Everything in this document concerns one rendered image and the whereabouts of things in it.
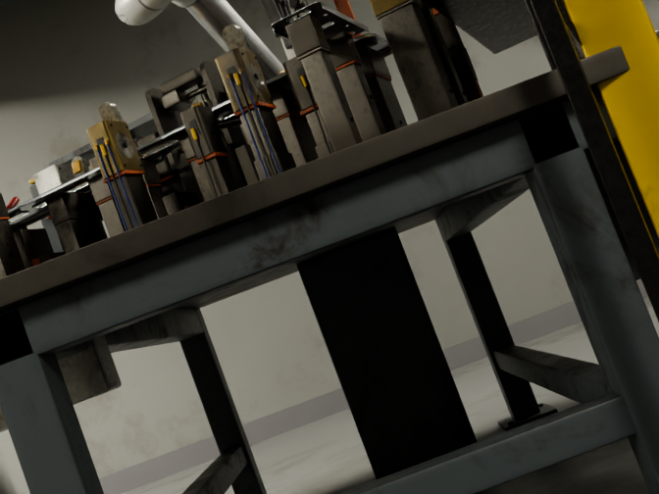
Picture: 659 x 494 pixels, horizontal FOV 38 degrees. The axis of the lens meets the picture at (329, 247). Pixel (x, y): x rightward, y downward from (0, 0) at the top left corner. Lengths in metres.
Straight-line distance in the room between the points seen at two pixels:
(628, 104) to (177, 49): 4.31
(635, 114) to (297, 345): 4.00
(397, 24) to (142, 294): 0.78
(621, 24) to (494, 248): 3.92
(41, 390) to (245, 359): 3.87
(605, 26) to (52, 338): 0.92
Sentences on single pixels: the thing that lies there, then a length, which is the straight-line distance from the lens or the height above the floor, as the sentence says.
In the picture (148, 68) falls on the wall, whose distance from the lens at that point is 5.55.
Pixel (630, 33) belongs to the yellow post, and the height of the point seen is 0.71.
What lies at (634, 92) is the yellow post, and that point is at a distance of 1.43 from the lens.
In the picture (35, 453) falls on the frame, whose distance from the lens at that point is 1.47.
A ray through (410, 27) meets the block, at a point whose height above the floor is 0.95.
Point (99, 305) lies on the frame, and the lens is 1.43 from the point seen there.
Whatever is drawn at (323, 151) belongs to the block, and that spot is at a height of 0.79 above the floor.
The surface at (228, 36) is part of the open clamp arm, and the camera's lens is 2.00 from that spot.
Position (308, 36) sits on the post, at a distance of 1.68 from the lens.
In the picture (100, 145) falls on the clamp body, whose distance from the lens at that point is 2.07.
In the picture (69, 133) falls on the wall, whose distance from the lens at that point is 5.59.
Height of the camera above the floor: 0.47
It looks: 4 degrees up
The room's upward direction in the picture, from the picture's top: 21 degrees counter-clockwise
